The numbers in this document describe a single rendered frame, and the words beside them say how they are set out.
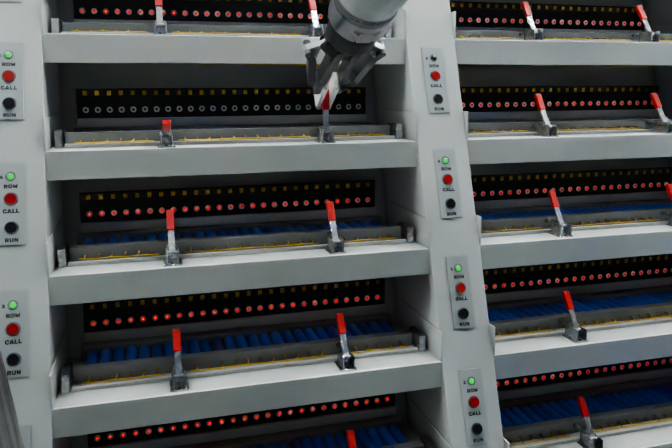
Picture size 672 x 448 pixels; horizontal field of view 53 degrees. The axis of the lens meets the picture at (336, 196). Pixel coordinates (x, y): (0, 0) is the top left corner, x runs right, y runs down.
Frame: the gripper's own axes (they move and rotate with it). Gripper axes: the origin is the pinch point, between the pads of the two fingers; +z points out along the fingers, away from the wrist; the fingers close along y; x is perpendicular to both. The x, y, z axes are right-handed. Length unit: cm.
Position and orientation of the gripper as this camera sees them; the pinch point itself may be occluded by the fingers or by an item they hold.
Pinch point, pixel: (326, 90)
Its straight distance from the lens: 115.1
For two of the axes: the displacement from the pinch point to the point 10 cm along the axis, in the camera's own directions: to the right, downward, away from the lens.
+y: 9.6, -0.5, 2.6
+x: -1.4, -9.3, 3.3
